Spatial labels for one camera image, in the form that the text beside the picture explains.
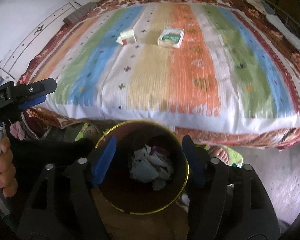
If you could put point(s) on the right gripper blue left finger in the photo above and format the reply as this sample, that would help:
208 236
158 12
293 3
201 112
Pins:
100 164

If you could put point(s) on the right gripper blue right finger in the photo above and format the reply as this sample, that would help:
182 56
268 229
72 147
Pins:
197 158

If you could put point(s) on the clear white plastic bag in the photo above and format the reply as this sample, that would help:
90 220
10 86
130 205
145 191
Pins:
159 162

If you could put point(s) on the pale yellow paper packet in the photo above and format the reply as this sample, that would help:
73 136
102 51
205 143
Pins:
126 37

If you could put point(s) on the green white medicine box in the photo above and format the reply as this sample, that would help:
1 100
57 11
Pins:
171 38

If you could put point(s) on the blue face mask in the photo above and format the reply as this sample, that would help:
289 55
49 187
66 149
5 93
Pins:
143 171

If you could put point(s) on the pink plastic bag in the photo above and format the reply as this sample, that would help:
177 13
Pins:
158 150

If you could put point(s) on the dark round gold-rimmed trash bin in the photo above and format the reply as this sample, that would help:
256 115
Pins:
133 196

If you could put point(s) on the person's left hand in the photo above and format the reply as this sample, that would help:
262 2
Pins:
8 182

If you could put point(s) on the green patterned slipper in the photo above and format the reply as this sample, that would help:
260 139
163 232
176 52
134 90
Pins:
225 154

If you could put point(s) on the brown floral blanket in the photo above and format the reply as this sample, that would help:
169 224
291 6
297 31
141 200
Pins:
279 138

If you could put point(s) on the striped colourful bed sheet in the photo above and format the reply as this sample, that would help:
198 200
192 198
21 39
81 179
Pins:
226 77

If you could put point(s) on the white rolled pillow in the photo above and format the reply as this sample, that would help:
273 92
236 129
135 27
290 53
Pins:
275 21

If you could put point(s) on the metal bed rail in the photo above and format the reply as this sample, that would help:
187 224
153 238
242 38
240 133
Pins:
291 23

